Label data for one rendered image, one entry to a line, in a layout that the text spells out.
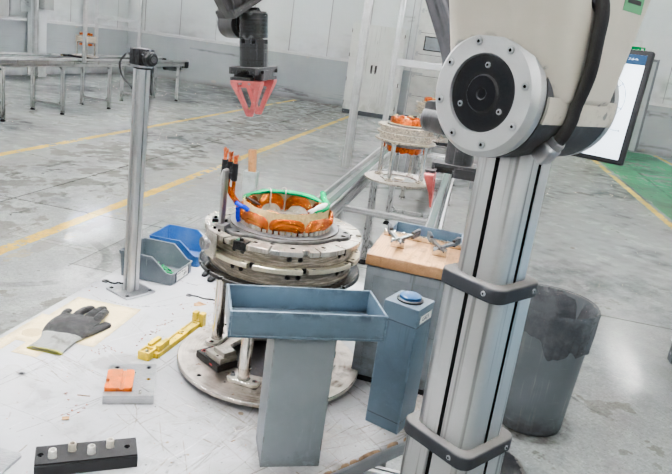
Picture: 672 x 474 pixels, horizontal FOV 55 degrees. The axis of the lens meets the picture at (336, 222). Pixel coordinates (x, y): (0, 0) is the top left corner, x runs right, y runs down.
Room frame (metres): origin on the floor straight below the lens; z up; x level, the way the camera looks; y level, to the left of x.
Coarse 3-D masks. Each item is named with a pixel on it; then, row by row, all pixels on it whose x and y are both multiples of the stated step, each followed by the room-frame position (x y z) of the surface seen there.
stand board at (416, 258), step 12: (384, 240) 1.36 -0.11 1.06; (408, 240) 1.39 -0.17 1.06; (372, 252) 1.26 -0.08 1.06; (384, 252) 1.27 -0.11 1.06; (396, 252) 1.28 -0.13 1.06; (408, 252) 1.30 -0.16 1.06; (420, 252) 1.31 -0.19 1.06; (456, 252) 1.34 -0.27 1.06; (372, 264) 1.25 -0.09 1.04; (384, 264) 1.24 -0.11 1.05; (396, 264) 1.24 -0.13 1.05; (408, 264) 1.23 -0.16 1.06; (420, 264) 1.23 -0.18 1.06; (432, 264) 1.24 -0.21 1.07; (444, 264) 1.25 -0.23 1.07; (432, 276) 1.22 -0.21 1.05
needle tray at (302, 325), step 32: (256, 288) 0.99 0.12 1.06; (288, 288) 1.01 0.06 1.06; (320, 288) 1.02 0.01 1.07; (256, 320) 0.89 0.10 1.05; (288, 320) 0.90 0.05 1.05; (320, 320) 0.91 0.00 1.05; (352, 320) 0.93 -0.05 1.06; (384, 320) 0.94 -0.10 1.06; (288, 352) 0.92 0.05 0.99; (320, 352) 0.93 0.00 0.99; (288, 384) 0.92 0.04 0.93; (320, 384) 0.93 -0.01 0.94; (288, 416) 0.92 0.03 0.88; (320, 416) 0.93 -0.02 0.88; (288, 448) 0.92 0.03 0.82; (320, 448) 0.94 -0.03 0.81
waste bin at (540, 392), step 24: (576, 312) 2.63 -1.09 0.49; (528, 336) 2.41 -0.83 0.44; (528, 360) 2.40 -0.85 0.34; (552, 360) 2.37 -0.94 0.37; (576, 360) 2.40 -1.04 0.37; (528, 384) 2.40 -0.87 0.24; (552, 384) 2.38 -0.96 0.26; (528, 408) 2.39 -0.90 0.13; (552, 408) 2.39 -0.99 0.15; (528, 432) 2.39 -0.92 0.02; (552, 432) 2.41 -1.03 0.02
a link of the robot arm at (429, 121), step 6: (426, 102) 1.39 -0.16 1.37; (432, 102) 1.37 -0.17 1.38; (426, 108) 1.38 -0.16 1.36; (432, 108) 1.37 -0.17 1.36; (426, 114) 1.37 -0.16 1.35; (432, 114) 1.36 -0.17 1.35; (420, 120) 1.38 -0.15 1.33; (426, 120) 1.37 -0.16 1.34; (432, 120) 1.36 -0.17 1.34; (438, 120) 1.35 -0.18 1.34; (426, 126) 1.37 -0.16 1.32; (432, 126) 1.36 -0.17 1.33; (438, 126) 1.35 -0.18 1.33; (432, 132) 1.38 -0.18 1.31; (438, 132) 1.36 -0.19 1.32
